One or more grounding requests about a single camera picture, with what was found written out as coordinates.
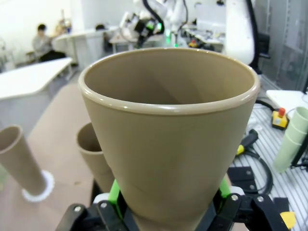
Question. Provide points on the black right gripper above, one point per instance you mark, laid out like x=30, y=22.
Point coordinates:
x=144, y=26

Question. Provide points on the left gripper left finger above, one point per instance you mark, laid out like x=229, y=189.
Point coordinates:
x=113, y=216

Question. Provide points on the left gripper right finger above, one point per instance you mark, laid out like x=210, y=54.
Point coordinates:
x=240, y=211

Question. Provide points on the white scalloped paper coaster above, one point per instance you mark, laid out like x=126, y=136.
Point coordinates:
x=49, y=183

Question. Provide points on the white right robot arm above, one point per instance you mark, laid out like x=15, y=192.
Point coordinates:
x=238, y=36

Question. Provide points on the black block yellow sticker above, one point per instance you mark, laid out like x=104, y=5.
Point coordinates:
x=287, y=219

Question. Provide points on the aluminium slotted mounting plate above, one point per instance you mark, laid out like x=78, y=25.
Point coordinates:
x=298, y=192

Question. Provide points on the white curved desk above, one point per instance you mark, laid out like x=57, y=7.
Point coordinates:
x=79, y=38

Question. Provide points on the pale green plastic cup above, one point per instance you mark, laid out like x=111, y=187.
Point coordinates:
x=286, y=156
x=299, y=122

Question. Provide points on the black and yellow connector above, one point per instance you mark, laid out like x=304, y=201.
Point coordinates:
x=249, y=139

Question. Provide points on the yellow emergency stop box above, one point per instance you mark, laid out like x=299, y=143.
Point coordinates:
x=279, y=120

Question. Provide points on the seated person in grey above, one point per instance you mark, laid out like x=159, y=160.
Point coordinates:
x=41, y=41

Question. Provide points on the white flat board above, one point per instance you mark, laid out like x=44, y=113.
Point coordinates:
x=284, y=97

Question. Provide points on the large white table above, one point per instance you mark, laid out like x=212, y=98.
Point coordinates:
x=29, y=77

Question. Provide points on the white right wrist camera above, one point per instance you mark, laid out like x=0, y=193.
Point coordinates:
x=126, y=21

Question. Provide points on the black metal bracket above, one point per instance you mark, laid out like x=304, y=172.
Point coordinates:
x=240, y=175

